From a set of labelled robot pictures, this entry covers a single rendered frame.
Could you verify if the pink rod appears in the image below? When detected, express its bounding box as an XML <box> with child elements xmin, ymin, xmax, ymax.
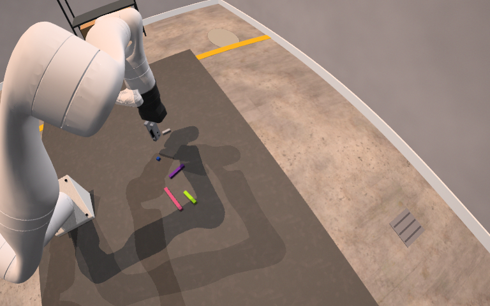
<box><xmin>164</xmin><ymin>187</ymin><xmax>183</xmax><ymax>211</ymax></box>

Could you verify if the purple rod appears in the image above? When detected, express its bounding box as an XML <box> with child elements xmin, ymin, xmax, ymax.
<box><xmin>169</xmin><ymin>164</ymin><xmax>185</xmax><ymax>179</ymax></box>

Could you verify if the lime green rod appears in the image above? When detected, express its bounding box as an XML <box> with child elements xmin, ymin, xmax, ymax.
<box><xmin>183</xmin><ymin>191</ymin><xmax>197</xmax><ymax>204</ymax></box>

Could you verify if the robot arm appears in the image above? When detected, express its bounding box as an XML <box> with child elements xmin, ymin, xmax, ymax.
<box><xmin>0</xmin><ymin>8</ymin><xmax>149</xmax><ymax>284</ymax></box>

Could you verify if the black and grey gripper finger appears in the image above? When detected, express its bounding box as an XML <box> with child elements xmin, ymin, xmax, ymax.
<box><xmin>144</xmin><ymin>121</ymin><xmax>154</xmax><ymax>138</ymax></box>
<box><xmin>150</xmin><ymin>122</ymin><xmax>161</xmax><ymax>140</ymax></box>

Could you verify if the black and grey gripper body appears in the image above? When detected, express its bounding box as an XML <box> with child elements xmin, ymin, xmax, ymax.
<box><xmin>115</xmin><ymin>67</ymin><xmax>167</xmax><ymax>123</ymax></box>

